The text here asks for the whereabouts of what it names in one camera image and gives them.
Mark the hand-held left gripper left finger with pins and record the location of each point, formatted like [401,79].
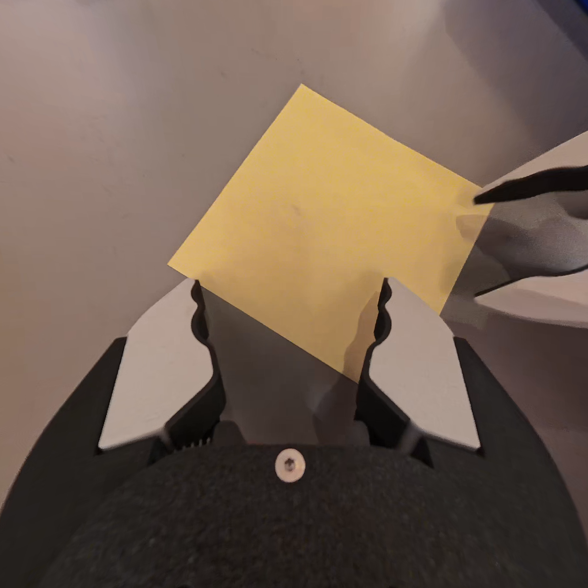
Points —
[156,367]

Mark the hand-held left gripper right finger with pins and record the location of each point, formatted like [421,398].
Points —
[422,372]

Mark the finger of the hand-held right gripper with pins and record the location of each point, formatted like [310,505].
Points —
[551,298]
[551,158]

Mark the yellow and grey origami paper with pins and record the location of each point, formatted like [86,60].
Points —
[321,206]

